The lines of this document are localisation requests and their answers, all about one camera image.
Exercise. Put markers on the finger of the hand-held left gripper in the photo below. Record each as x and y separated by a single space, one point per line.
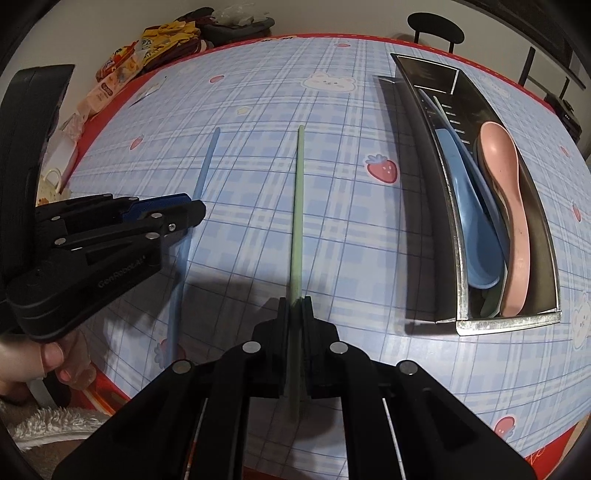
175 219
157 205

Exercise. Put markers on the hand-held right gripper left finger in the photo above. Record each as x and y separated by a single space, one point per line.
285 341

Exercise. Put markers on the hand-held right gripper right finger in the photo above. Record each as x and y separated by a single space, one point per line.
307 341

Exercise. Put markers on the green spoon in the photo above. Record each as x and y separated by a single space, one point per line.
491 300

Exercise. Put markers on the blue spoon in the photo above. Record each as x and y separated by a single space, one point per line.
475 240

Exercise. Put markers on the steel utensil holder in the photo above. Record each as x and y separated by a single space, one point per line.
508 324

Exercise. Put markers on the pink spoon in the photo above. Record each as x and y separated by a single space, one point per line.
498 152

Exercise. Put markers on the person's left hand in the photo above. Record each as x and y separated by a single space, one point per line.
27 360

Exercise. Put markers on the clear plastic container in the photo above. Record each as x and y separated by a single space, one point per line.
60 150

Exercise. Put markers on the small white sachets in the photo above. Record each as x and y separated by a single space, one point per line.
150 90

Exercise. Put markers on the peach tissue pack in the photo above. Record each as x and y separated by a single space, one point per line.
99 97

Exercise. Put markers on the cartoon printed snack packet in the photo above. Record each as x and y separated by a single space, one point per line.
128 70

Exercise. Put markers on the white fleece garment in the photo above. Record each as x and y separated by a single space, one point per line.
51 424

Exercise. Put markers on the blue plaid table mat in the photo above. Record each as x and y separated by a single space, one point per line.
323 184

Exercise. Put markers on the orange snack bag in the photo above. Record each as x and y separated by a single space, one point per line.
114 57

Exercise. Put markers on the dark red cloth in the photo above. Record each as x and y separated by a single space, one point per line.
187 53

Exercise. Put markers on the clear plastic bag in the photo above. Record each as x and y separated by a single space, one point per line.
240 11

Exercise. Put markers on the black chair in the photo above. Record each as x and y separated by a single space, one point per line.
436 25

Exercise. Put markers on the black metal rack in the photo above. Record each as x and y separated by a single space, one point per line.
526 69

